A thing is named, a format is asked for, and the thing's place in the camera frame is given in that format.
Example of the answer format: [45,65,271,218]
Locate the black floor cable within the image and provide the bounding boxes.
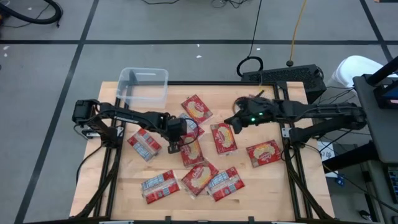
[322,163,398,214]

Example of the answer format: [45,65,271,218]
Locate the yellow hanging cable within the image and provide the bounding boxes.
[287,0,308,68]

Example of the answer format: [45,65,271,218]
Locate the clear plastic bin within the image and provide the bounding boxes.
[116,67,169,109]

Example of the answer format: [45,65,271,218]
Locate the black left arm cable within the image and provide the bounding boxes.
[75,144,103,186]

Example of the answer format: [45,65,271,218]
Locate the white rounded object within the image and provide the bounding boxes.
[329,55,398,91]

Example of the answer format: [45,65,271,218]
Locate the thick black hose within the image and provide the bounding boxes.
[0,0,63,26]

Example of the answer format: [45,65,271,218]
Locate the black metal table frame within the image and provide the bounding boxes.
[73,80,336,224]

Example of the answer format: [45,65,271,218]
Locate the grey equipment cart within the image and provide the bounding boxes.
[353,73,398,166]

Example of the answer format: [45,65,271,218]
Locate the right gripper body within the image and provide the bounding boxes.
[239,96,280,127]

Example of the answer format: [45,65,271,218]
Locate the black device with screen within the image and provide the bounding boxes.
[365,55,398,110]

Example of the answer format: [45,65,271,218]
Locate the tangled black cable bundle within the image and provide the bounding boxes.
[211,0,249,9]

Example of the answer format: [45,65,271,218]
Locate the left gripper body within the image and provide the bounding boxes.
[161,113,189,144]

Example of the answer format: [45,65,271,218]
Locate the black computer case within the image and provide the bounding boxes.
[241,63,327,104]

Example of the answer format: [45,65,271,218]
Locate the black hanging cable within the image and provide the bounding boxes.
[236,0,264,78]

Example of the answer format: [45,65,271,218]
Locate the white paper sheet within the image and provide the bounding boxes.
[317,141,336,162]

